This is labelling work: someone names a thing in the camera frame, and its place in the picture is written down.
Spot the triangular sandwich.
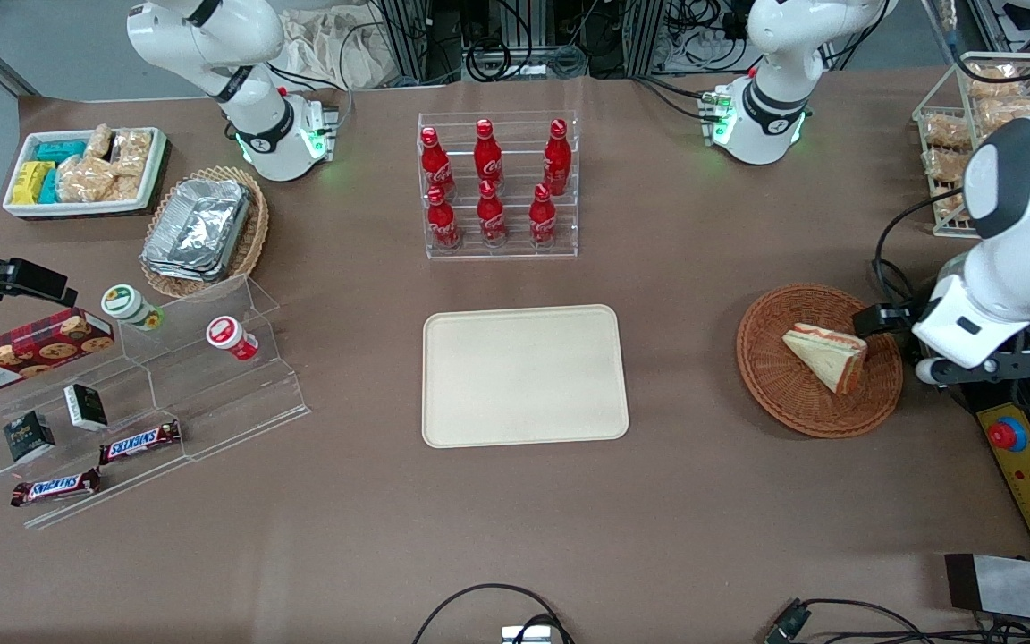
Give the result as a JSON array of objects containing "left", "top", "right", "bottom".
[{"left": 781, "top": 321, "right": 870, "bottom": 396}]

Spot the white rectangular snack tray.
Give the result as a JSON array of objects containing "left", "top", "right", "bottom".
[{"left": 3, "top": 127, "right": 168, "bottom": 219}]

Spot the round brown wicker basket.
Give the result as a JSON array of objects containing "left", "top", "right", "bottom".
[{"left": 736, "top": 284, "right": 906, "bottom": 440}]

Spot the oval wicker basket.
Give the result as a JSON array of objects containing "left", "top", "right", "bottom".
[{"left": 139, "top": 165, "right": 271, "bottom": 300}]

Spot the beige plastic tray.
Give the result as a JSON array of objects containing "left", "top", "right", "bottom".
[{"left": 421, "top": 303, "right": 631, "bottom": 449}]

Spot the red tartan cookie box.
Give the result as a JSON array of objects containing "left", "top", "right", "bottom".
[{"left": 0, "top": 308, "right": 116, "bottom": 400}]

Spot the green lid yogurt cup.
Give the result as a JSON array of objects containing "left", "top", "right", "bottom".
[{"left": 101, "top": 284, "right": 165, "bottom": 333}]

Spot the yellow snack packet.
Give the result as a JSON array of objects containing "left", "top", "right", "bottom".
[{"left": 11, "top": 161, "right": 56, "bottom": 206}]

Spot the red emergency stop button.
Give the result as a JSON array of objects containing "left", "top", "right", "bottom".
[{"left": 988, "top": 418, "right": 1028, "bottom": 453}]

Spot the black box with white side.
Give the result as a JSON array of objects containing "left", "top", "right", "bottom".
[{"left": 63, "top": 384, "right": 110, "bottom": 433}]

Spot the clear bag of cookies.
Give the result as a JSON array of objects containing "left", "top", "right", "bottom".
[
  {"left": 978, "top": 96, "right": 1030, "bottom": 137},
  {"left": 923, "top": 114, "right": 974, "bottom": 150},
  {"left": 966, "top": 62, "right": 1030, "bottom": 100},
  {"left": 924, "top": 148, "right": 972, "bottom": 186}
]

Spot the black box with gold print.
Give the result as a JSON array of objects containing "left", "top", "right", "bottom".
[{"left": 3, "top": 411, "right": 57, "bottom": 464}]

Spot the silver foil container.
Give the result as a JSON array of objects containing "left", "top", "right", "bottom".
[{"left": 140, "top": 178, "right": 253, "bottom": 284}]

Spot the brown Snickers bar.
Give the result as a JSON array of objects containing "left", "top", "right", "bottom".
[
  {"left": 10, "top": 467, "right": 103, "bottom": 509},
  {"left": 98, "top": 419, "right": 183, "bottom": 467}
]

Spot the red lid yogurt cup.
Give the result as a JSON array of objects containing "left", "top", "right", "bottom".
[{"left": 205, "top": 315, "right": 260, "bottom": 362}]

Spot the clear acrylic stepped stand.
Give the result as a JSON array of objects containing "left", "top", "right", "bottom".
[{"left": 0, "top": 274, "right": 312, "bottom": 530}]

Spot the grey and black pad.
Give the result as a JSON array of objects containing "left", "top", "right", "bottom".
[{"left": 943, "top": 552, "right": 1030, "bottom": 628}]

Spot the red cola bottle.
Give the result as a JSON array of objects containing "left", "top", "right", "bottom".
[
  {"left": 426, "top": 185, "right": 463, "bottom": 250},
  {"left": 528, "top": 182, "right": 560, "bottom": 246},
  {"left": 476, "top": 179, "right": 510, "bottom": 248},
  {"left": 418, "top": 125, "right": 457, "bottom": 199},
  {"left": 473, "top": 118, "right": 505, "bottom": 190},
  {"left": 542, "top": 118, "right": 573, "bottom": 197}
]

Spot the clear acrylic bottle rack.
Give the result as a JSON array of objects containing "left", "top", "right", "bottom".
[{"left": 416, "top": 111, "right": 580, "bottom": 261}]

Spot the crumpled beige cloth bag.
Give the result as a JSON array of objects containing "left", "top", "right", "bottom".
[{"left": 281, "top": 7, "right": 393, "bottom": 91}]

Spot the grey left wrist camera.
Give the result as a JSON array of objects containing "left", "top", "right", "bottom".
[{"left": 915, "top": 351, "right": 1030, "bottom": 387}]

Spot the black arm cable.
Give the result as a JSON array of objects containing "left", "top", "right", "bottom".
[{"left": 872, "top": 186, "right": 965, "bottom": 310}]

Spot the white wire basket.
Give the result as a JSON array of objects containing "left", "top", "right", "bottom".
[{"left": 912, "top": 51, "right": 1030, "bottom": 239}]

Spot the black cable with plug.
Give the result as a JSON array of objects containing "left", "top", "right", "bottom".
[{"left": 764, "top": 597, "right": 1030, "bottom": 644}]

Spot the aluminium frame post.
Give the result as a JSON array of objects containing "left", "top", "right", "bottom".
[
  {"left": 374, "top": 0, "right": 433, "bottom": 88},
  {"left": 629, "top": 0, "right": 666, "bottom": 78}
]

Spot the black cable loop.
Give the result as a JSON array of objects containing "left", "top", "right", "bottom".
[{"left": 411, "top": 582, "right": 575, "bottom": 644}]

